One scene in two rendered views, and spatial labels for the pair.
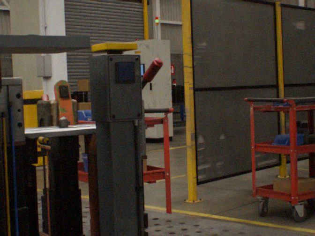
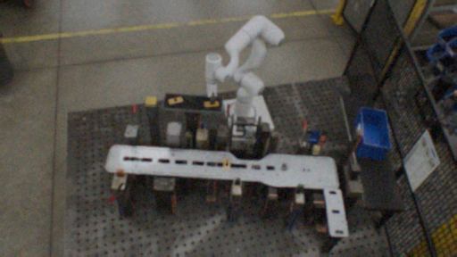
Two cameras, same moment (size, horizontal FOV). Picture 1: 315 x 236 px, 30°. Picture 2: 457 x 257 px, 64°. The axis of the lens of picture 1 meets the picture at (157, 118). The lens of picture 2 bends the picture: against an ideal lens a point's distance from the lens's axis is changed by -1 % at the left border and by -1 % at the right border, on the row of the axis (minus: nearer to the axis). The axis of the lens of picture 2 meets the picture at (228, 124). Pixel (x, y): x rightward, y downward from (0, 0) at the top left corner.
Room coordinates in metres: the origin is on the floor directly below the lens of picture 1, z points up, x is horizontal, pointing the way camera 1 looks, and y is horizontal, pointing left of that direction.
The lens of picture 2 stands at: (2.13, 1.23, 2.87)
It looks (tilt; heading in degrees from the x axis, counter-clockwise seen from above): 50 degrees down; 208
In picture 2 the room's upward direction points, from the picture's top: 6 degrees clockwise
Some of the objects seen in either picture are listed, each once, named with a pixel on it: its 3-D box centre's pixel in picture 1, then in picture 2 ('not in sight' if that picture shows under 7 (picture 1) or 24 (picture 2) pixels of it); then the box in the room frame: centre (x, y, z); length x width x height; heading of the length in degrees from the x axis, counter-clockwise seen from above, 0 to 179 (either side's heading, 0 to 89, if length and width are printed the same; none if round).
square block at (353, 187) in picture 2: not in sight; (345, 201); (0.77, 1.36, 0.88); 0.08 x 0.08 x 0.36; 32
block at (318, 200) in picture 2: not in sight; (312, 211); (0.92, 1.22, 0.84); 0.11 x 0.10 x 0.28; 32
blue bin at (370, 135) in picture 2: not in sight; (371, 133); (0.36, 1.30, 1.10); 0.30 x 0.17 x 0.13; 24
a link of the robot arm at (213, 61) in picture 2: not in sight; (213, 66); (0.82, 0.39, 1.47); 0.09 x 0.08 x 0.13; 77
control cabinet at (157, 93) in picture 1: (146, 80); not in sight; (11.73, 0.18, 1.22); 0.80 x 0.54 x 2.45; 49
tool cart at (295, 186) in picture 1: (300, 154); not in sight; (4.78, -1.16, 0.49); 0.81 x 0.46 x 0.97; 126
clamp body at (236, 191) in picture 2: not in sight; (234, 202); (1.16, 0.81, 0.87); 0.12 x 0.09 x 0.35; 32
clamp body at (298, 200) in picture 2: not in sight; (293, 210); (1.00, 1.12, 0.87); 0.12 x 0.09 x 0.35; 32
